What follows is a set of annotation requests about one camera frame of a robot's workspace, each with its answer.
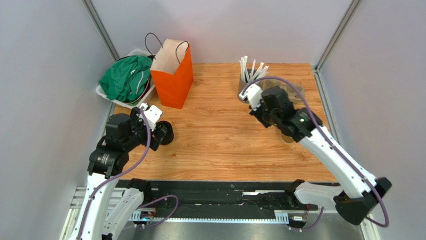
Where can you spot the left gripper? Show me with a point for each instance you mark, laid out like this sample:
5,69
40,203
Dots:
155,141

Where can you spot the green jacket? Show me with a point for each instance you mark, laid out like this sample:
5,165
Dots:
127,79

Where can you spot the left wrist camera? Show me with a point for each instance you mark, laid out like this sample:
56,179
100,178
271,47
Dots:
150,114

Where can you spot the stack of paper cups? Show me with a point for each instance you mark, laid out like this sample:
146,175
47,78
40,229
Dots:
287,139

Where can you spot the black coffee cup lids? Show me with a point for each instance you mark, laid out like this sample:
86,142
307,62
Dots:
164,132

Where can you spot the orange paper bag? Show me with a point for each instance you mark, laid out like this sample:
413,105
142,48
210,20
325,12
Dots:
172,72

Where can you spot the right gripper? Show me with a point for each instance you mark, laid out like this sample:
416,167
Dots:
258,113

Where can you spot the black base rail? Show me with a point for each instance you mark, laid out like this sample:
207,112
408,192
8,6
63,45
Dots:
218,200

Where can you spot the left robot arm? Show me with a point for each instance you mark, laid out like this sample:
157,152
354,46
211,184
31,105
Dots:
127,141

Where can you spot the wrapped white straws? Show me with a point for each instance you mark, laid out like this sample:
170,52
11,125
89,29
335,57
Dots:
250,73

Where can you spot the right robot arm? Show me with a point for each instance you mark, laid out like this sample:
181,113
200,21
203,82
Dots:
358,190

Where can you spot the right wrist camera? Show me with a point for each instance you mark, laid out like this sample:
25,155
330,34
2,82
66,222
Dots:
251,94

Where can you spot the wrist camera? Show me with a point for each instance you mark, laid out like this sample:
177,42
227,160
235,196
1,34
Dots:
251,94
150,114

